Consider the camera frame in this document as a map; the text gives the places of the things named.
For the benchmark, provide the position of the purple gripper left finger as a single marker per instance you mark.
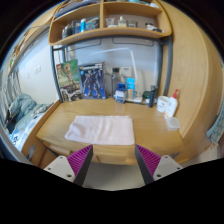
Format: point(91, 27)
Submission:
point(79, 162)

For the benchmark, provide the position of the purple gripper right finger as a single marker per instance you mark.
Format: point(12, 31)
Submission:
point(147, 162)

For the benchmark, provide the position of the pink towel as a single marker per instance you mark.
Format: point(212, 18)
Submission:
point(102, 130)

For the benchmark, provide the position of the clear plastic cup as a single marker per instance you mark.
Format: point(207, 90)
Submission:
point(172, 124)

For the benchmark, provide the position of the wooden desk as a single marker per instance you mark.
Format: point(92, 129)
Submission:
point(47, 139)

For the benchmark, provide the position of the white mug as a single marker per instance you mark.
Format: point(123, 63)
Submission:
point(162, 103)

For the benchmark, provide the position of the black cylinder bottle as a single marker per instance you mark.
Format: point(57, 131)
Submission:
point(153, 95)

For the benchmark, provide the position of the white lotion pump bottle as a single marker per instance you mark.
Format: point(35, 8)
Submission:
point(172, 105)

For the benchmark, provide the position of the white desk lamp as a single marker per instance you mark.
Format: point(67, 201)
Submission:
point(134, 98)

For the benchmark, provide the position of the small blue box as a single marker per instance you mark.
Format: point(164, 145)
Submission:
point(120, 93)

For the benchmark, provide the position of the bed with bedding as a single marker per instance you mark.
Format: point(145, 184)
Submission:
point(20, 111)

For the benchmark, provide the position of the light blue carton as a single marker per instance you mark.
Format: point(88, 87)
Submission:
point(130, 88)

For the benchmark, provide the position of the blue robot model box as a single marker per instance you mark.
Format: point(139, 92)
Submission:
point(92, 80)

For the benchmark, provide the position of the dark water bottle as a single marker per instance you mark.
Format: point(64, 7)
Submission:
point(115, 79)

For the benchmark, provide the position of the green toy box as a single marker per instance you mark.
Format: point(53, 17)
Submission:
point(68, 81)

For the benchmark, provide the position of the wooden wardrobe panel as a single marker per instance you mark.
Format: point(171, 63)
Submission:
point(197, 76)

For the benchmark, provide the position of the wooden wall shelf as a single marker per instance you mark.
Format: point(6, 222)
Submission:
point(115, 18)

